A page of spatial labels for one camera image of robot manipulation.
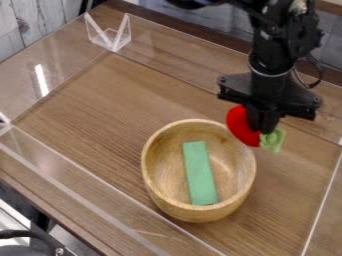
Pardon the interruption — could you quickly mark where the black metal bracket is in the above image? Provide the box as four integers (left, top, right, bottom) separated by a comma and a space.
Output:
30, 223, 69, 256

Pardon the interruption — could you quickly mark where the red plush strawberry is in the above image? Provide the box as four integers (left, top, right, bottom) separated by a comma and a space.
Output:
226, 105, 286, 153

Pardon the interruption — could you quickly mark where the wooden bowl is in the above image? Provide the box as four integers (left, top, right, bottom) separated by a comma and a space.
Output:
141, 119, 257, 223

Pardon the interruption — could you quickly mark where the clear acrylic enclosure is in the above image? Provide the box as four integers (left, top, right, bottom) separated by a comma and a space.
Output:
0, 21, 342, 256

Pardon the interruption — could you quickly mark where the green rectangular block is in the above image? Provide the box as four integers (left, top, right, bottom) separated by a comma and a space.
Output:
182, 141, 220, 206

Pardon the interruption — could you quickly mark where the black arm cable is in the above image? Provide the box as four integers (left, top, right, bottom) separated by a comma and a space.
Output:
292, 54, 325, 90

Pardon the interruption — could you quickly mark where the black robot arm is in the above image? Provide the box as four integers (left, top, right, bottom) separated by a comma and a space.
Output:
166, 0, 324, 134

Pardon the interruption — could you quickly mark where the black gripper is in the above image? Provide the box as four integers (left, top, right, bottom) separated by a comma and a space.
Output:
217, 72, 322, 134

